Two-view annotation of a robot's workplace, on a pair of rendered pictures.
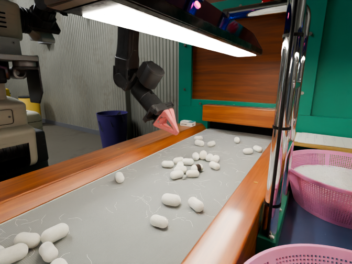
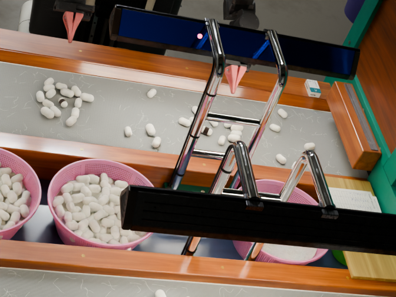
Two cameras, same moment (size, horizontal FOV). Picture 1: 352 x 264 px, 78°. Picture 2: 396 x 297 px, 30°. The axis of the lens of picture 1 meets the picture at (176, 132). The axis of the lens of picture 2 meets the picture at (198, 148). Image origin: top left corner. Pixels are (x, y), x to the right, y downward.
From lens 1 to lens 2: 1.61 m
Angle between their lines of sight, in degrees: 41
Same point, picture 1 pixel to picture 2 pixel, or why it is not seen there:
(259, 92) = (386, 118)
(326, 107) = not seen: outside the picture
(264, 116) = (354, 147)
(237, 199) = (171, 157)
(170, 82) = not seen: outside the picture
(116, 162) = (167, 79)
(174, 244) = (120, 144)
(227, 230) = (139, 157)
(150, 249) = (110, 136)
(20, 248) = (71, 92)
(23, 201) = (91, 68)
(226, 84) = (376, 76)
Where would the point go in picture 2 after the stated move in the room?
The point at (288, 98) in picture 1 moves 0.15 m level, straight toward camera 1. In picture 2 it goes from (196, 121) to (134, 116)
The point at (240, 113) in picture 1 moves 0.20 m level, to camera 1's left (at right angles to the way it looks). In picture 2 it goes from (346, 123) to (297, 80)
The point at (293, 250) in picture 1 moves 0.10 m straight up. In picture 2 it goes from (145, 180) to (155, 151)
